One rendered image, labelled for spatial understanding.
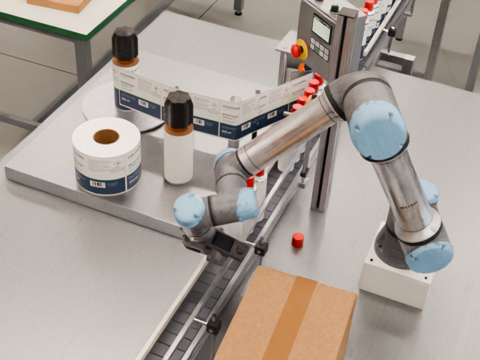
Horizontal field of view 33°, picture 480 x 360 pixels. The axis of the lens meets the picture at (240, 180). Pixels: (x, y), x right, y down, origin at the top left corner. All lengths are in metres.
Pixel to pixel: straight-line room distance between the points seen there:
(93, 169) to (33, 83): 2.23
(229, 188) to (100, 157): 0.58
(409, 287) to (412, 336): 0.13
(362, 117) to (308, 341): 0.49
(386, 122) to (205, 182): 0.91
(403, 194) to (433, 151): 0.96
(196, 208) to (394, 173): 0.45
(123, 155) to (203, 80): 0.68
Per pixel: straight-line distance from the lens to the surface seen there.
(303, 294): 1.89
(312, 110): 1.92
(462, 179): 2.78
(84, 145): 2.44
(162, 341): 2.09
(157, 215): 2.41
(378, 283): 2.29
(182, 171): 2.48
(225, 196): 1.91
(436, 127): 2.99
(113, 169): 2.42
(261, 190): 2.32
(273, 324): 1.82
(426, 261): 2.06
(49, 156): 2.65
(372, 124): 1.75
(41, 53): 4.89
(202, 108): 2.61
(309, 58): 2.31
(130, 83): 2.71
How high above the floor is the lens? 2.50
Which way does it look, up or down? 40 degrees down
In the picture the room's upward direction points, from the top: 4 degrees clockwise
